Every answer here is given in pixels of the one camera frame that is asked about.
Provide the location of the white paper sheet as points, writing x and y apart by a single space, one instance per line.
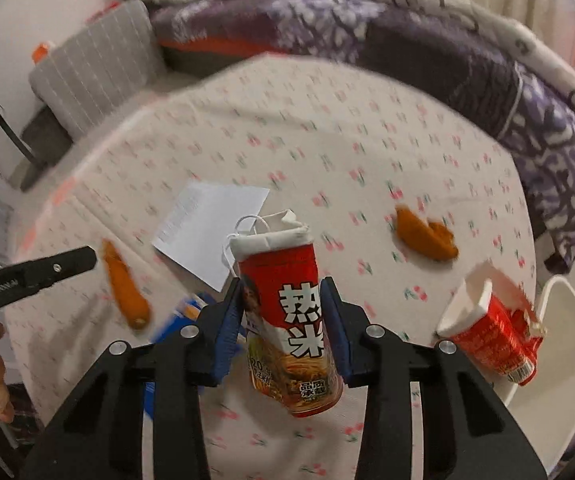
207 230

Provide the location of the blue packet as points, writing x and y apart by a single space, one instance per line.
190 308

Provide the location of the floral tablecloth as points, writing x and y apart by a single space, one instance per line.
292 135

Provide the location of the white plastic bin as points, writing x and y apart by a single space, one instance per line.
562 360

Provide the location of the grey printed duvet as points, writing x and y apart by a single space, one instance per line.
467 15

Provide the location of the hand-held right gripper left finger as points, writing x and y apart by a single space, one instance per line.
230 335

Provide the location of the orange carrot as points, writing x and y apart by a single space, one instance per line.
125 285

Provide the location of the orange peel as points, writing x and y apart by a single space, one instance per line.
420 237

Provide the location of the torn red carton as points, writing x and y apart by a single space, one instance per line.
487 335

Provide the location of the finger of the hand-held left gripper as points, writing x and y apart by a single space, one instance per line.
62 266

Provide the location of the red instant noodle cup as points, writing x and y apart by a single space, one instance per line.
287 272

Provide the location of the grey checked cushion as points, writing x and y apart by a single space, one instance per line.
97 55

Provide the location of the red cloth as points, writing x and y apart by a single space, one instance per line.
102 11

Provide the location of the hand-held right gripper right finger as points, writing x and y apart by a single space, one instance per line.
335 330

